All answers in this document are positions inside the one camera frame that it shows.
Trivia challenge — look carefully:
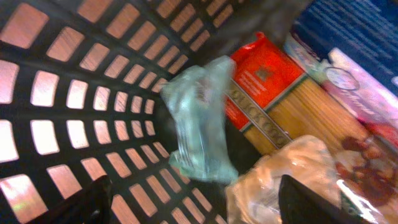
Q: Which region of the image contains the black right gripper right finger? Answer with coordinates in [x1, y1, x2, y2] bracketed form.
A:
[279, 175, 373, 224]

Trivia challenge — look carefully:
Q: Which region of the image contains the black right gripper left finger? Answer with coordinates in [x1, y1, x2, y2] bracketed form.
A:
[28, 175, 114, 224]

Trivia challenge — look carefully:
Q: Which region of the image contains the beige plastic packet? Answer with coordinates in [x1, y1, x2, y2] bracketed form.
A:
[225, 134, 352, 224]

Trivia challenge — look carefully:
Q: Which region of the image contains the San Remo spaghetti packet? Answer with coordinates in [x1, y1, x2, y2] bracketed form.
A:
[226, 33, 397, 223]

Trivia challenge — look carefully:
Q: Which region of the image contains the teal plastic packet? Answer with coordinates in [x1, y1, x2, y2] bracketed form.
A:
[160, 55, 238, 184]

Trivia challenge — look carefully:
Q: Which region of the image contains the blue Kimberly-Clark tissue box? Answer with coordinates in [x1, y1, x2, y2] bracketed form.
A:
[284, 0, 397, 128]

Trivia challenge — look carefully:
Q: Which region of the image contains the grey plastic lattice basket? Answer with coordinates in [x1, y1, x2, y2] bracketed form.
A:
[1, 1, 307, 223]

